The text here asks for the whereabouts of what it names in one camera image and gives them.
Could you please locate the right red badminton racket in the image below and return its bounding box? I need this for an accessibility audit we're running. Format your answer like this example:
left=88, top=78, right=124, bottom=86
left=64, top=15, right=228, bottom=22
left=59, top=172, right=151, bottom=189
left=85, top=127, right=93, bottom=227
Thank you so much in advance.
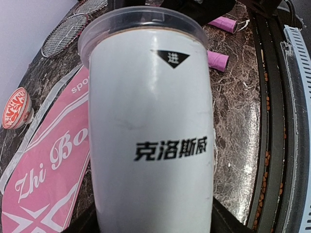
left=74, top=0, right=240, bottom=34

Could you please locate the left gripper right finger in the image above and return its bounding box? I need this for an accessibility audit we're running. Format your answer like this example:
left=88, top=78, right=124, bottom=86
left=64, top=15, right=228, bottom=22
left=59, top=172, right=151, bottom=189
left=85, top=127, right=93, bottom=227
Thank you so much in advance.
left=211, top=201, right=253, bottom=233

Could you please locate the red white patterned bowl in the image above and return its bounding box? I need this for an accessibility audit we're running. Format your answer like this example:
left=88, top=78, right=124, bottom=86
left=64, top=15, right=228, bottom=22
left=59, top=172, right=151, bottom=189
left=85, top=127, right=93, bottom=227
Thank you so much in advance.
left=2, top=87, right=34, bottom=130

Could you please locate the white cable tray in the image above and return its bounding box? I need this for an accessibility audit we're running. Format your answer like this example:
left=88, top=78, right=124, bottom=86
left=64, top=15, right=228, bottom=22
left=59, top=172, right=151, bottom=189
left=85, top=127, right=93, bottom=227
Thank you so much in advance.
left=281, top=25, right=311, bottom=233

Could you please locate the clear plastic tube lid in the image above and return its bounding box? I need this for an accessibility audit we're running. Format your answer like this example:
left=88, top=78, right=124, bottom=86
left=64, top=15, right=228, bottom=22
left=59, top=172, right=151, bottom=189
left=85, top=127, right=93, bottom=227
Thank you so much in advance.
left=77, top=6, right=208, bottom=68

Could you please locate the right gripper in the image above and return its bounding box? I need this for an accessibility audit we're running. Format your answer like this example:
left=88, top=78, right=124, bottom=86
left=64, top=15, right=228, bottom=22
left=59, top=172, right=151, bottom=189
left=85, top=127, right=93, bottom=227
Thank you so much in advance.
left=106, top=0, right=280, bottom=25

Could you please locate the pink racket bag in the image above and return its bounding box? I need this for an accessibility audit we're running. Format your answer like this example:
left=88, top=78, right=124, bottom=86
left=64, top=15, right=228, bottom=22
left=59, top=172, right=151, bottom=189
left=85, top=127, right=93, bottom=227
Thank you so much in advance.
left=1, top=67, right=89, bottom=233

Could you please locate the left red badminton racket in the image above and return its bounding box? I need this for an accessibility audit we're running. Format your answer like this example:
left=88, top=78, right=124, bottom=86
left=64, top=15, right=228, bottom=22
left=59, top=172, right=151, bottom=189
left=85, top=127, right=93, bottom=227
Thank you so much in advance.
left=41, top=13, right=88, bottom=58

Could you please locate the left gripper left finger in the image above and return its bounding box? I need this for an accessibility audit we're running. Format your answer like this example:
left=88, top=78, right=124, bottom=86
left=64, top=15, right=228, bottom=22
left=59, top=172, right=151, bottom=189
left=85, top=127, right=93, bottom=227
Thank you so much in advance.
left=65, top=206, right=100, bottom=233

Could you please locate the white shuttlecock tube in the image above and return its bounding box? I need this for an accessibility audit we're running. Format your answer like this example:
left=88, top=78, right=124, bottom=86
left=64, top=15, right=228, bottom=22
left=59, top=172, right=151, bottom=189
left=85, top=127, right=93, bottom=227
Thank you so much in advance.
left=89, top=29, right=213, bottom=233

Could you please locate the red badminton racket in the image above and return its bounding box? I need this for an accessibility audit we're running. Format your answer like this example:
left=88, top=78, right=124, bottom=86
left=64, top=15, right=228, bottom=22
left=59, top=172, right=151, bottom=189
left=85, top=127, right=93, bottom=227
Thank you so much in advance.
left=74, top=0, right=240, bottom=34
left=41, top=13, right=88, bottom=58

